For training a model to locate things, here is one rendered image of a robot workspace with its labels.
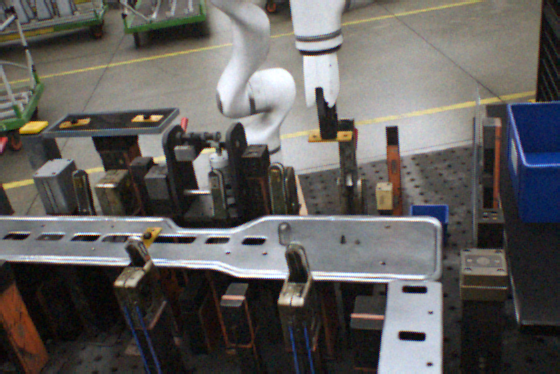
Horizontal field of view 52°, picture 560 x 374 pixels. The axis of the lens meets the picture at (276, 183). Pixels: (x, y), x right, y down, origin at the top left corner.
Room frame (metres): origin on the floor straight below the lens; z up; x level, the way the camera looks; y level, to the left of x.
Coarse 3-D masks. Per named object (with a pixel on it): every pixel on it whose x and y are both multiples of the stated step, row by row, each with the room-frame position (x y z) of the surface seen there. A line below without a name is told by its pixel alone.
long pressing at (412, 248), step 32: (0, 224) 1.36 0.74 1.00; (32, 224) 1.33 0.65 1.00; (64, 224) 1.30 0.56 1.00; (96, 224) 1.28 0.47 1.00; (128, 224) 1.25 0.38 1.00; (160, 224) 1.22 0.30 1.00; (256, 224) 1.15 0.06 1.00; (320, 224) 1.10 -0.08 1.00; (352, 224) 1.08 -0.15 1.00; (384, 224) 1.06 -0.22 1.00; (416, 224) 1.04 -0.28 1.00; (0, 256) 1.21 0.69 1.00; (32, 256) 1.18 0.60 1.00; (64, 256) 1.15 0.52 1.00; (96, 256) 1.13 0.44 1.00; (160, 256) 1.08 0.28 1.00; (192, 256) 1.06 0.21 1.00; (224, 256) 1.04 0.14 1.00; (256, 256) 1.02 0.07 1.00; (320, 256) 0.98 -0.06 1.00; (352, 256) 0.96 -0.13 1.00; (384, 256) 0.95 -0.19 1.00; (416, 256) 0.93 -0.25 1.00
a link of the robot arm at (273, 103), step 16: (256, 80) 1.58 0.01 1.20; (272, 80) 1.58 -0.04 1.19; (288, 80) 1.59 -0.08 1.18; (256, 96) 1.55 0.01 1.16; (272, 96) 1.56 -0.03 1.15; (288, 96) 1.58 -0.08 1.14; (256, 112) 1.57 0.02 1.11; (272, 112) 1.58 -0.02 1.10; (256, 128) 1.59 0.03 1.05; (272, 128) 1.57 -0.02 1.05; (272, 144) 1.57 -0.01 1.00
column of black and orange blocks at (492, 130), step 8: (488, 120) 1.08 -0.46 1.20; (496, 120) 1.07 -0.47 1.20; (488, 128) 1.06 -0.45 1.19; (496, 128) 1.05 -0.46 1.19; (488, 136) 1.05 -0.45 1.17; (496, 136) 1.05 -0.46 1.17; (488, 144) 1.05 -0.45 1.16; (496, 144) 1.05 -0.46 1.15; (488, 152) 1.06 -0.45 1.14; (496, 152) 1.05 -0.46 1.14; (488, 160) 1.06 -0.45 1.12; (496, 160) 1.05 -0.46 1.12; (488, 168) 1.06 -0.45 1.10; (496, 168) 1.05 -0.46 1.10; (488, 176) 1.06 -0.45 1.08; (496, 176) 1.05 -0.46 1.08; (488, 184) 1.05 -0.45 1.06; (496, 184) 1.05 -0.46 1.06; (488, 192) 1.06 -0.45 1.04; (496, 192) 1.05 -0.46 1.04; (488, 200) 1.06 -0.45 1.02; (496, 200) 1.05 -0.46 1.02; (488, 208) 1.06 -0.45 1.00; (496, 208) 1.05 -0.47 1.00
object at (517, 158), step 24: (528, 120) 1.21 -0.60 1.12; (552, 120) 1.19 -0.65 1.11; (528, 144) 1.21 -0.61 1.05; (552, 144) 1.19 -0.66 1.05; (528, 168) 0.94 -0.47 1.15; (552, 168) 0.92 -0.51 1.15; (528, 192) 0.94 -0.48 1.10; (552, 192) 0.92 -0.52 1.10; (528, 216) 0.94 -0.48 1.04; (552, 216) 0.92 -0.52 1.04
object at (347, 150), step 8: (344, 120) 1.17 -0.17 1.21; (352, 120) 1.16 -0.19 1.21; (344, 128) 1.14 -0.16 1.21; (352, 128) 1.16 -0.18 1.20; (352, 136) 1.15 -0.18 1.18; (344, 144) 1.17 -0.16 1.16; (352, 144) 1.15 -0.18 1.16; (344, 152) 1.16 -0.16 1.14; (352, 152) 1.15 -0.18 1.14; (344, 160) 1.16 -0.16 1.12; (352, 160) 1.15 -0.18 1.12; (344, 168) 1.16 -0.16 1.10; (352, 168) 1.15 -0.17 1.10; (344, 176) 1.15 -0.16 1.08; (344, 184) 1.15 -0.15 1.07; (344, 192) 1.14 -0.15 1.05
